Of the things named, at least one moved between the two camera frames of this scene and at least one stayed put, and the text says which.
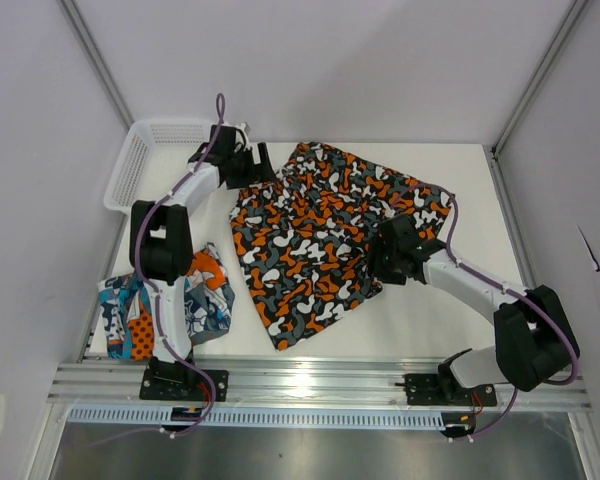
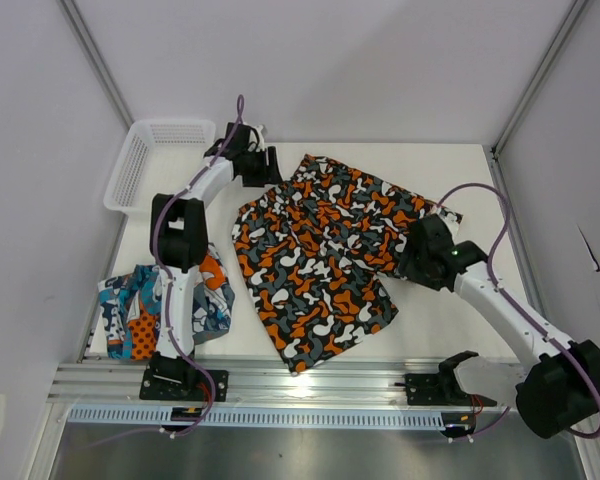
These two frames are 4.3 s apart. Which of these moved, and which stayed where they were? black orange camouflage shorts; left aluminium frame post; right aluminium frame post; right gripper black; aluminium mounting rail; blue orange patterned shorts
Moved: black orange camouflage shorts; right gripper black
Stayed: left aluminium frame post; right aluminium frame post; blue orange patterned shorts; aluminium mounting rail
